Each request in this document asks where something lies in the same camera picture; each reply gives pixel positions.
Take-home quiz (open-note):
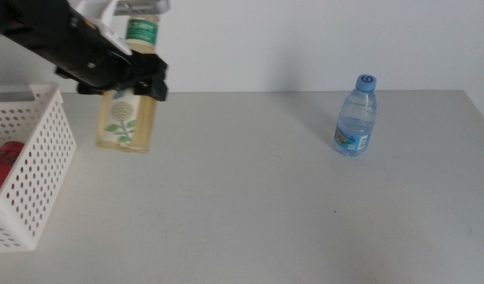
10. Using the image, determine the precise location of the yellow tea bottle green label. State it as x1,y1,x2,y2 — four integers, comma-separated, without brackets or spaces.
95,14,161,155

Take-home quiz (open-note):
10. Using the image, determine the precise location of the red soda can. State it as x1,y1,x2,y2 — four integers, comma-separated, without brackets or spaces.
0,140,26,200

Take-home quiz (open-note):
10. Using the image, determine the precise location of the clear water bottle blue cap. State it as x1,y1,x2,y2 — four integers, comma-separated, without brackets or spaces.
332,73,378,158

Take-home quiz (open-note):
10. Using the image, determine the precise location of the white perforated plastic basket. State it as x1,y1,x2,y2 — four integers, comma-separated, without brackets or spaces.
0,81,78,253

